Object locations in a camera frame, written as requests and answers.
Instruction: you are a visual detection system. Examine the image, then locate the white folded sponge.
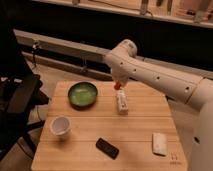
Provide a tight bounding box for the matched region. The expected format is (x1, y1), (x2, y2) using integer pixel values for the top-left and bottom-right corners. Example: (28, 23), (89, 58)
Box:
(152, 133), (167, 156)

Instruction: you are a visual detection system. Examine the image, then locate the white ceramic cup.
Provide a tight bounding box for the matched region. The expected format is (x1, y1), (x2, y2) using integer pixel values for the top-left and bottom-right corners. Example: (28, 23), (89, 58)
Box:
(50, 116), (71, 137)

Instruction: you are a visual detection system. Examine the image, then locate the white tube bottle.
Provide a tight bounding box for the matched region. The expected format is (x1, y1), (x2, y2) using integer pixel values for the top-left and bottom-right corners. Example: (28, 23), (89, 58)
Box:
(116, 89), (128, 115)

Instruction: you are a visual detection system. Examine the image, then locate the black chair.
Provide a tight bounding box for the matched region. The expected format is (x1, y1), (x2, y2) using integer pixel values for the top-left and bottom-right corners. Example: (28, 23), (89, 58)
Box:
(0, 26), (49, 161)

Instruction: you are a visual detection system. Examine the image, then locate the red orange pepper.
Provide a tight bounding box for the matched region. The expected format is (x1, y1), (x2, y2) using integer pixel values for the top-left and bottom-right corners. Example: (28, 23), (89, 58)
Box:
(114, 82), (121, 90)

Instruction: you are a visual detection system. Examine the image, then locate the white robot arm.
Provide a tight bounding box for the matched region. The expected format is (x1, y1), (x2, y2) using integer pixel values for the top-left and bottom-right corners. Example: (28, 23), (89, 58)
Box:
(104, 39), (213, 171)

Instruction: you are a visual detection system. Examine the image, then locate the green ceramic bowl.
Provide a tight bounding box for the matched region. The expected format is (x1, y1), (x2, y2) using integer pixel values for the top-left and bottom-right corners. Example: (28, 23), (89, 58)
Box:
(68, 82), (98, 107)

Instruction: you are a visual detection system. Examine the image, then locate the black rectangular remote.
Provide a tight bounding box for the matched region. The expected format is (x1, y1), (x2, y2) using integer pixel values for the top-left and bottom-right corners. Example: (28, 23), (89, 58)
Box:
(96, 138), (119, 159)

